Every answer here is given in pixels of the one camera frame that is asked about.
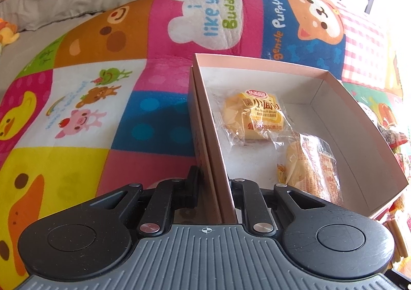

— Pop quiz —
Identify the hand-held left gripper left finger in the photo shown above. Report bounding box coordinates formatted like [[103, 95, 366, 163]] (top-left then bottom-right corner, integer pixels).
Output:
[[77, 165, 200, 235]]

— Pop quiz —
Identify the yellow label bread packet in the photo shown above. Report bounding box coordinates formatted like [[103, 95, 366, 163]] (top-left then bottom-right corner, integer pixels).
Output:
[[213, 89, 294, 149]]

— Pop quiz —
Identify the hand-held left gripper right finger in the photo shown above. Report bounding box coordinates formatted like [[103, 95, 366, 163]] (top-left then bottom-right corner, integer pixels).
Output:
[[228, 176, 335, 235]]

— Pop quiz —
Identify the yellow stuffed toy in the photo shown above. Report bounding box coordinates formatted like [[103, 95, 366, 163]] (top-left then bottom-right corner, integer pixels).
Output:
[[0, 18, 20, 46]]

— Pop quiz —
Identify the colourful cartoon printed blanket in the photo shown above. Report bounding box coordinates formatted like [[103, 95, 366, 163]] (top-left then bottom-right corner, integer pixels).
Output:
[[0, 0, 411, 278]]

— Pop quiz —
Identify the clear wrapped bread packet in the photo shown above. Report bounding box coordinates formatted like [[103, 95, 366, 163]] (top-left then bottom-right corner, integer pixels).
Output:
[[277, 132, 345, 205]]

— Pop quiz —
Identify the pink cardboard box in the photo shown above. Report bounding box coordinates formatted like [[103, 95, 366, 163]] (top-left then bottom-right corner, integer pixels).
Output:
[[188, 53, 409, 224]]

